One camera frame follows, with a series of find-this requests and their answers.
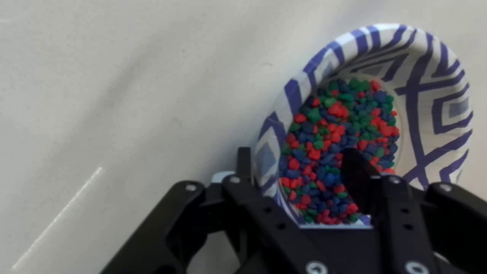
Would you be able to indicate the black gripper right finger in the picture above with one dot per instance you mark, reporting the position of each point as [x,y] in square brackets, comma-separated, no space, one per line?
[406,223]

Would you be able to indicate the blue patterned paper plate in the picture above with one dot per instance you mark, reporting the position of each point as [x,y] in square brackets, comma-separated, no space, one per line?
[431,77]

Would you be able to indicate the colourful beads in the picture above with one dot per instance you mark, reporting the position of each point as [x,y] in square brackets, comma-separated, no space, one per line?
[325,147]

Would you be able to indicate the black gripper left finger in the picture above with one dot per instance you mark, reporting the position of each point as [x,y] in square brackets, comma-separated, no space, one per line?
[244,219]

